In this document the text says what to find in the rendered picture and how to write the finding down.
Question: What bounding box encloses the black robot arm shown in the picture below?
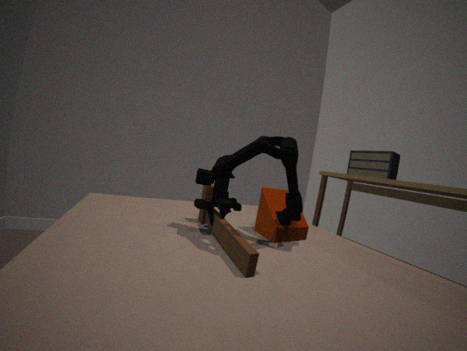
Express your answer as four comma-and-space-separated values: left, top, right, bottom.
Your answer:
195, 136, 303, 225

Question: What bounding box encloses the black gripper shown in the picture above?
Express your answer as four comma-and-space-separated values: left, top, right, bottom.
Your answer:
194, 187, 241, 225

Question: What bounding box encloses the brown wooden post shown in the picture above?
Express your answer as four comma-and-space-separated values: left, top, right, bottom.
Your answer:
199, 185, 214, 224

